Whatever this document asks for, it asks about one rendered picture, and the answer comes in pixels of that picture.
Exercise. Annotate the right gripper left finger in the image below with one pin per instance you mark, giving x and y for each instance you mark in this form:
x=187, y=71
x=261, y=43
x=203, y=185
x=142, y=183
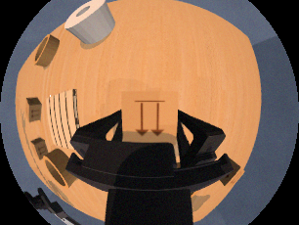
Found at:
x=98, y=129

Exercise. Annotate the grey cylinder with pale top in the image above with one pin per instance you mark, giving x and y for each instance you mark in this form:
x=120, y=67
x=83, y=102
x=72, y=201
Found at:
x=92, y=26

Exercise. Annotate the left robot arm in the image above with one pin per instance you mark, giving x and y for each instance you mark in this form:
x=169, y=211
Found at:
x=36, y=201

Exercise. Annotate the small wooden pallet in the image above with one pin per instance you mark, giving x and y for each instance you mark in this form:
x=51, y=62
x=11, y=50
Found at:
x=67, y=121

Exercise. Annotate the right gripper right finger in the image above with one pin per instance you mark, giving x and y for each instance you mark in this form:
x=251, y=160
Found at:
x=206, y=138

